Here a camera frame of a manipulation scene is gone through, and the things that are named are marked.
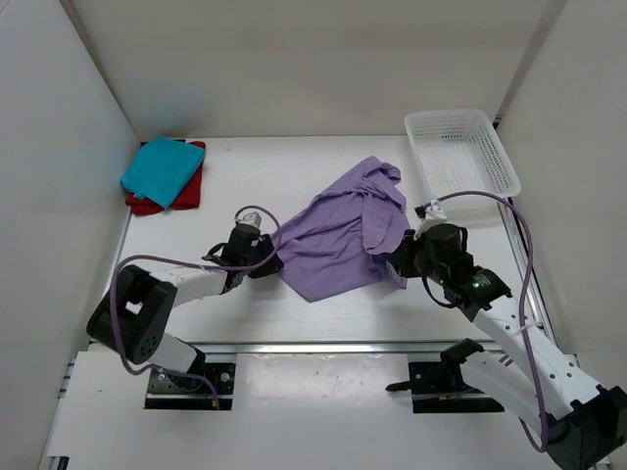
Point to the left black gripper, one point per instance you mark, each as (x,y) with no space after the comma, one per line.
(273,266)

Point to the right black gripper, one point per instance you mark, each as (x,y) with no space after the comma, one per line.
(402,257)

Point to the lavender t-shirt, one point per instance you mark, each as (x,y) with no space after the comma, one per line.
(343,239)

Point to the red t-shirt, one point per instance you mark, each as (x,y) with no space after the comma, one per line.
(188,199)

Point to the teal t-shirt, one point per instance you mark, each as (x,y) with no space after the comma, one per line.
(161,169)

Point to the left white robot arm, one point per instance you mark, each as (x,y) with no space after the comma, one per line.
(133,315)

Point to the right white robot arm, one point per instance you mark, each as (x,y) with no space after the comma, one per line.
(578,420)

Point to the white plastic basket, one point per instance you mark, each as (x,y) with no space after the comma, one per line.
(458,150)

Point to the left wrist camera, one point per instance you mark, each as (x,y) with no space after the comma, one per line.
(251,218)

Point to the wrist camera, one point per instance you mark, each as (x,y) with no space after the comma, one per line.
(251,218)
(429,215)

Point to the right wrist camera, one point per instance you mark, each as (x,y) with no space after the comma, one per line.
(429,215)

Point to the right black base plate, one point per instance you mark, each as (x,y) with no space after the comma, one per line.
(434,389)

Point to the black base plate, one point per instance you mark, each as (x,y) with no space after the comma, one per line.
(434,389)
(166,392)

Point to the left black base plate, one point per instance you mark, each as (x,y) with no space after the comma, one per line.
(166,392)

